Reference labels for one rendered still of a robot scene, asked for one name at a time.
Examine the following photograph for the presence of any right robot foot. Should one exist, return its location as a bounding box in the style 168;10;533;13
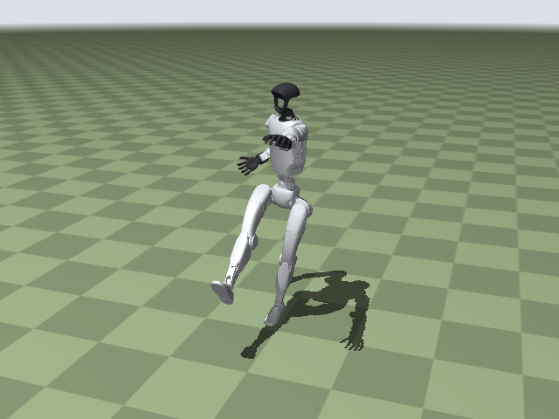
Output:
210;280;234;305

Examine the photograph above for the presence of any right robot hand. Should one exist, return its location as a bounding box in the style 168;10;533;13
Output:
237;152;269;175

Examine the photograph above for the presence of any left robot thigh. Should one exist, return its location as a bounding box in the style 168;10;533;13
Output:
279;196;313;266

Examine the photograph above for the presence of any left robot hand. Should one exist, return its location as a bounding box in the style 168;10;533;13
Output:
262;134;292;149

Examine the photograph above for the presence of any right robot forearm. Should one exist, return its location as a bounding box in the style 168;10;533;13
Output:
259;148;271;161

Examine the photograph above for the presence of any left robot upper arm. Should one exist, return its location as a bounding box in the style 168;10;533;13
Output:
282;124;308;142

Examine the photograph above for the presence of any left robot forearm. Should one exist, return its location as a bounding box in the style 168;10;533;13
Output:
279;126;300;151

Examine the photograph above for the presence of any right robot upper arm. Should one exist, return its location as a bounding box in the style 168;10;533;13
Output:
265;114;277;128

